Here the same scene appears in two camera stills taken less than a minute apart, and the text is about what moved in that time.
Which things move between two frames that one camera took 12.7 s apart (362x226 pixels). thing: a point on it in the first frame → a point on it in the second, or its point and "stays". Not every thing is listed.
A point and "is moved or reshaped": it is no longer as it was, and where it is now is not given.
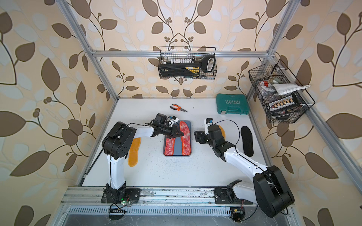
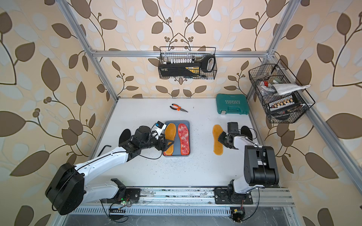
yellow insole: x=133 y=155 is moved or reshaped
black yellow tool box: x=181 y=69 stays
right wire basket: x=284 y=100 stays
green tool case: x=232 y=103 stays
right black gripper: x=201 y=135 → x=221 y=139
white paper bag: x=283 y=88 stays
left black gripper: x=177 y=133 → x=161 y=143
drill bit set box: x=282 y=104 stays
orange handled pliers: x=178 y=108 stays
